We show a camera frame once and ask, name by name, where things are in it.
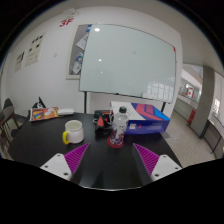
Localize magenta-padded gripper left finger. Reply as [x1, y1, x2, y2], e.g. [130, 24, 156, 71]
[39, 142, 98, 188]

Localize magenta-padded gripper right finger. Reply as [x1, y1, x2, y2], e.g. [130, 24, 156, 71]
[128, 143, 183, 188]

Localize white-labelled bottle with black cap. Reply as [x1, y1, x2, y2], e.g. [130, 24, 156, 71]
[109, 105, 129, 148]

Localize flat round red coaster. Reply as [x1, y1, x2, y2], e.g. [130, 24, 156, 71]
[106, 136, 126, 150]

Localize blue cardboard box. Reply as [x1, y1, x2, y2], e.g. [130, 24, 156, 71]
[110, 100, 172, 136]

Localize black and red tool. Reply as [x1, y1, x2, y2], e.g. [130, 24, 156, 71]
[93, 109, 114, 134]

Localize small flat white box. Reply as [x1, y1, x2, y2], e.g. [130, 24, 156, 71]
[57, 107, 76, 117]

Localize colourful printed book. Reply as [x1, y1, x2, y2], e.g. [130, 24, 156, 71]
[29, 106, 61, 122]

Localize red floor box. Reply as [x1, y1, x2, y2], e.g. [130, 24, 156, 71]
[188, 109, 197, 125]

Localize round wooden side table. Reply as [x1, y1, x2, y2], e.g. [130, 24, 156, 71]
[0, 106, 19, 134]

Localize dark chair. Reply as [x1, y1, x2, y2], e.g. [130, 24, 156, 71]
[2, 97, 15, 110]

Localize whiteboard on stand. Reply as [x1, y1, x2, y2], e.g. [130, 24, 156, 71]
[78, 23, 178, 114]

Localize red floor number sign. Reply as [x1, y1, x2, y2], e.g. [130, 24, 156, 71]
[59, 17, 75, 28]

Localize white mug with yellow handle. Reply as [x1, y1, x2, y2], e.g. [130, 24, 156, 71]
[61, 119, 85, 146]

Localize small white wall poster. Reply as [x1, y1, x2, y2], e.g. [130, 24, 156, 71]
[13, 50, 26, 73]

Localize large white wall poster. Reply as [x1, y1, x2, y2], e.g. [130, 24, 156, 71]
[24, 31, 47, 68]

